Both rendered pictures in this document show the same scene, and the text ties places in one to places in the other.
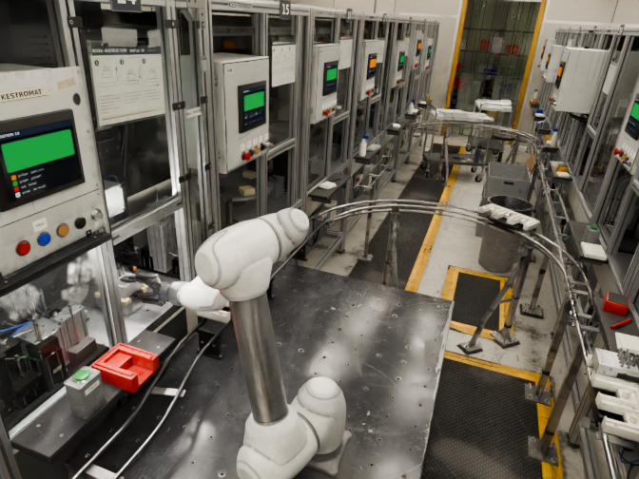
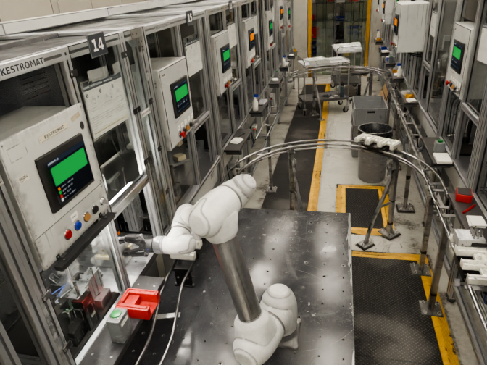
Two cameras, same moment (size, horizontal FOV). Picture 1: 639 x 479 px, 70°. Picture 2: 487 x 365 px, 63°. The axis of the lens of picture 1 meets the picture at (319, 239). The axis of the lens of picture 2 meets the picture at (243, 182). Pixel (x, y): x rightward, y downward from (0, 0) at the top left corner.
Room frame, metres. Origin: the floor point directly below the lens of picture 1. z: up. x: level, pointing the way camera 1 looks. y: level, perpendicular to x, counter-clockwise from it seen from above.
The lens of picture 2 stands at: (-0.26, 0.18, 2.19)
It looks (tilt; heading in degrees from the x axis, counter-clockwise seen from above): 27 degrees down; 356
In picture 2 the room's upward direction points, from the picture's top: 5 degrees counter-clockwise
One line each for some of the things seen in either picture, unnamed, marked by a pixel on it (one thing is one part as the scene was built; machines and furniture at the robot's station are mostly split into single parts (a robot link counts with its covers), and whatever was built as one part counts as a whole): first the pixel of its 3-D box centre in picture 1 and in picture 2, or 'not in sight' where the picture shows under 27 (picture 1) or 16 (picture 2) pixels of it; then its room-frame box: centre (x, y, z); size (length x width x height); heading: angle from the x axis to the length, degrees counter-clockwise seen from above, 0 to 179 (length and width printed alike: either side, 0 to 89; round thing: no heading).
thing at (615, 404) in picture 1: (615, 400); (472, 261); (1.21, -1.05, 0.84); 0.37 x 0.14 x 0.10; 161
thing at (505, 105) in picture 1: (489, 129); (346, 67); (7.63, -2.68, 0.48); 0.84 x 0.58 x 0.97; 169
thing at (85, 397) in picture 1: (83, 391); (117, 324); (0.99, 0.66, 0.97); 0.08 x 0.08 x 0.12; 71
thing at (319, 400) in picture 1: (319, 411); (278, 308); (1.08, -0.03, 0.85); 0.18 x 0.16 x 0.22; 142
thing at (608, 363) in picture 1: (616, 360); (469, 235); (1.32, -1.09, 0.92); 0.13 x 0.10 x 0.09; 71
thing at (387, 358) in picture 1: (307, 365); (256, 279); (1.51, 0.02, 0.66); 1.50 x 1.06 x 0.04; 161
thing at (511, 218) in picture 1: (507, 220); (376, 144); (2.83, -1.24, 0.84); 0.37 x 0.14 x 0.10; 39
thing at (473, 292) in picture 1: (476, 299); (362, 206); (3.15, -1.29, 0.01); 1.00 x 0.55 x 0.01; 161
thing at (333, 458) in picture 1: (320, 436); (281, 325); (1.11, -0.04, 0.71); 0.22 x 0.18 x 0.06; 161
